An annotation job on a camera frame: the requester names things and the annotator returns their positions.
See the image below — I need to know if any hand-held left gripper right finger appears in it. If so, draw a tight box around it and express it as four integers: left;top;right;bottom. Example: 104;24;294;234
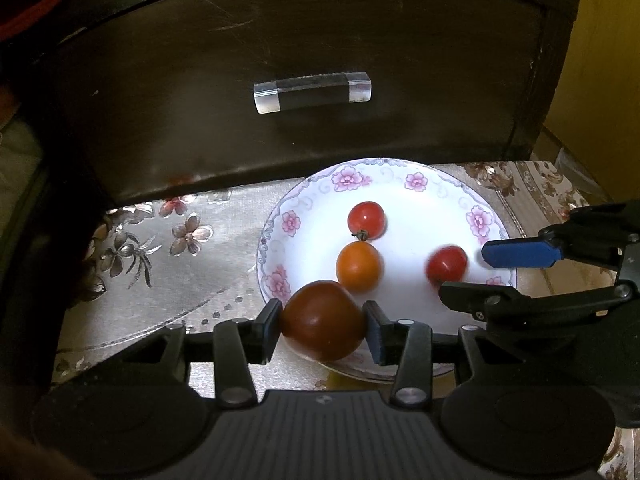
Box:
363;300;526;407

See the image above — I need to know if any dark wooden drawer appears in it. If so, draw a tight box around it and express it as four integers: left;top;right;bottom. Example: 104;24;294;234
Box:
27;0;581;213

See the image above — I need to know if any large dark red tomato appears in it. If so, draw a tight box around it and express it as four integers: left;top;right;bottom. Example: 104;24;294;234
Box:
280;281;367;363

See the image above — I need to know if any floral beige tablecloth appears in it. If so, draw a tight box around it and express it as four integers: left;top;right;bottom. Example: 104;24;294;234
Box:
50;160;640;480

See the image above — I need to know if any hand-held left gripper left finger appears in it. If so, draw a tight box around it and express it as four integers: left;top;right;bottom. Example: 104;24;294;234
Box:
113;299;284;407

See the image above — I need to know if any white floral plate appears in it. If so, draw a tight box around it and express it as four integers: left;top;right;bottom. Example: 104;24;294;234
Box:
257;158;518;379

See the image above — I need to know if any orange cherry tomato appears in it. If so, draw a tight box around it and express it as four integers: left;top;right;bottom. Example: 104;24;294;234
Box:
335;241;384;294

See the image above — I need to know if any clear drawer handle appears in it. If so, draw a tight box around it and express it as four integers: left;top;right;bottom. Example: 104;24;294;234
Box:
253;72;374;115

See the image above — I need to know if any red cherry tomato with stem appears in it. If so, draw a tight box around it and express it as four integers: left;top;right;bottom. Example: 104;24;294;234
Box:
347;201;387;241

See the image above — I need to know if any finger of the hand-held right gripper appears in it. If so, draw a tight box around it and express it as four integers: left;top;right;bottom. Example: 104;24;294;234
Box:
481;202;640;275
438;280;640;333

